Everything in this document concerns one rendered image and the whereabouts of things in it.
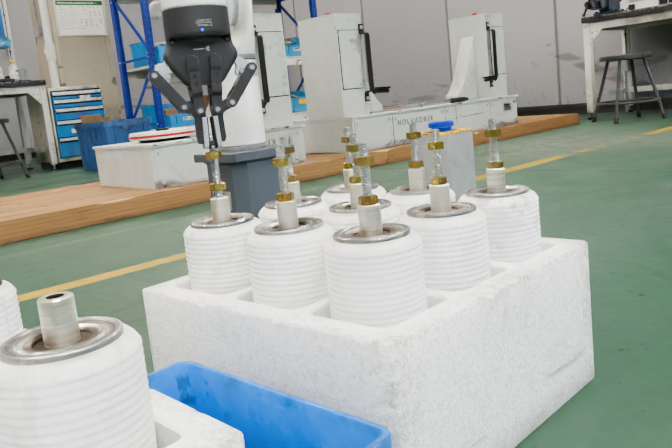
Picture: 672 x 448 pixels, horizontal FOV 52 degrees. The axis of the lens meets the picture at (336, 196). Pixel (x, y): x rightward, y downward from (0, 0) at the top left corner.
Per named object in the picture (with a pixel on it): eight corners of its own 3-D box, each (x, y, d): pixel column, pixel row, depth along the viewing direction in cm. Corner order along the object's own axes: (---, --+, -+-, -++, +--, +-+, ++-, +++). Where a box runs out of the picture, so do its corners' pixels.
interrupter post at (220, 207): (231, 221, 84) (228, 195, 84) (233, 224, 82) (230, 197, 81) (211, 224, 84) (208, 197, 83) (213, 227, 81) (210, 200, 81)
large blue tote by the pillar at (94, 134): (79, 171, 540) (71, 124, 535) (126, 164, 569) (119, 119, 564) (111, 171, 506) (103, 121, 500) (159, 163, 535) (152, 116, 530)
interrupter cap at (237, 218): (249, 215, 87) (248, 210, 87) (258, 224, 80) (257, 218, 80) (189, 224, 86) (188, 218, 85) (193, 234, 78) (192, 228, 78)
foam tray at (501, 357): (161, 426, 86) (140, 288, 84) (364, 329, 114) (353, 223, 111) (409, 542, 59) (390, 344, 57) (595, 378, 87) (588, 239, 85)
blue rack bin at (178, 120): (141, 130, 610) (138, 106, 607) (179, 125, 635) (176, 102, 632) (170, 128, 573) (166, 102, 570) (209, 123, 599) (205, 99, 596)
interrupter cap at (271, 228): (337, 224, 75) (337, 218, 75) (290, 240, 69) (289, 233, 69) (288, 221, 80) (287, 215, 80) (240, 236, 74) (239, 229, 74)
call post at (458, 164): (426, 325, 112) (409, 136, 108) (450, 313, 117) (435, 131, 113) (463, 333, 108) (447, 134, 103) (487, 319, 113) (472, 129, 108)
